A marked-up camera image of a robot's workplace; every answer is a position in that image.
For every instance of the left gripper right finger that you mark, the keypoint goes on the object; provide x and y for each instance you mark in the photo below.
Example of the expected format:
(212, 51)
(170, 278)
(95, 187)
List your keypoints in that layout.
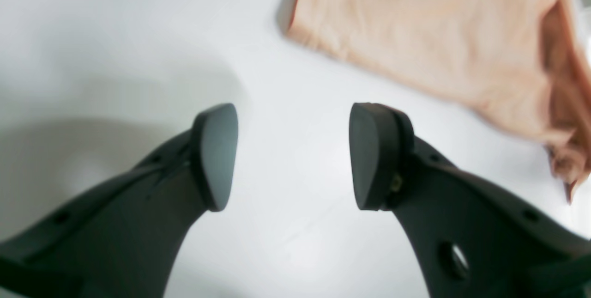
(472, 238)

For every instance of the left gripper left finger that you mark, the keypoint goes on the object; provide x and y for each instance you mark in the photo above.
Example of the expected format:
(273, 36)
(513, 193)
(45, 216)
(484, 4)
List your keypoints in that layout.
(120, 239)

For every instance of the peach T-shirt with emoji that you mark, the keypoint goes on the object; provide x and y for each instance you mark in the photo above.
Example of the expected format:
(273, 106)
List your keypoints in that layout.
(517, 63)

